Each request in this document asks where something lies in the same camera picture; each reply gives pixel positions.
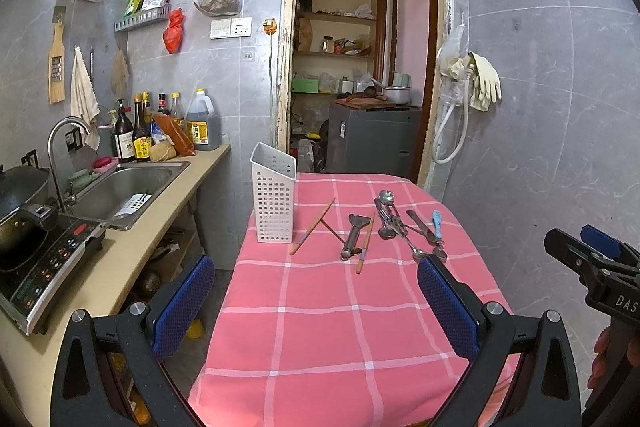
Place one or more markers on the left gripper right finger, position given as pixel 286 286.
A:
pixel 457 309

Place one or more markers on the pink plaid tablecloth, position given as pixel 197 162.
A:
pixel 305 341

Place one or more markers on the wooden chopstick with blue tip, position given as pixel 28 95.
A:
pixel 314 224

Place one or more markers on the cream rubber gloves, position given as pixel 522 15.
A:
pixel 475 73

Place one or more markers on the metal peeler dark handle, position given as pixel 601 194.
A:
pixel 357 223

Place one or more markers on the dark grey cabinet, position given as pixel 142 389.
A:
pixel 372 140

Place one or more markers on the stainless steel spoon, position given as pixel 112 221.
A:
pixel 417 253

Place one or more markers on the red plastic bag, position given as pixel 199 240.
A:
pixel 172 35

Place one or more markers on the dark soy sauce bottle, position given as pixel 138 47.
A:
pixel 124 135

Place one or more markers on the orange plug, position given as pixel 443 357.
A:
pixel 269 25

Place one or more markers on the white perforated utensil holder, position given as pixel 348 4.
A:
pixel 273 176

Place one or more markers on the grey wall shelf rack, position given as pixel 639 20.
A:
pixel 143 18

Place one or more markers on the blue handled utensil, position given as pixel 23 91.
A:
pixel 437 222

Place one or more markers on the wooden chopstick with red tip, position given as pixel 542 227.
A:
pixel 365 246

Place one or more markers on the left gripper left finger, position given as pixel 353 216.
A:
pixel 176 304

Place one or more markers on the induction cooktop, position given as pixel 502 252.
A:
pixel 35 270

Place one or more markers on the round head metal utensil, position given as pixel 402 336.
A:
pixel 386 197

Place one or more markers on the hanging dish towel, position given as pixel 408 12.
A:
pixel 83 102

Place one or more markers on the wall switch and socket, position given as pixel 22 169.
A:
pixel 234 27

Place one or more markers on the black wok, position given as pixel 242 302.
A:
pixel 22 185

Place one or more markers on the green box on shelf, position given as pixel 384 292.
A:
pixel 305 85

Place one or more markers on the stainless steel sink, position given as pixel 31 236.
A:
pixel 120 197

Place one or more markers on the wooden grater board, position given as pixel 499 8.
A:
pixel 56 88

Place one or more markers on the metal pot on cabinet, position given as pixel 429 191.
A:
pixel 396 95

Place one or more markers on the person's right hand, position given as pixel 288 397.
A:
pixel 598 368

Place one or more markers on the stainless steel fork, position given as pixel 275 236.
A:
pixel 392 225

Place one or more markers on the large oil jug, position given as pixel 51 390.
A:
pixel 202 122

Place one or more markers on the chrome faucet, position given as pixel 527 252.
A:
pixel 54 152

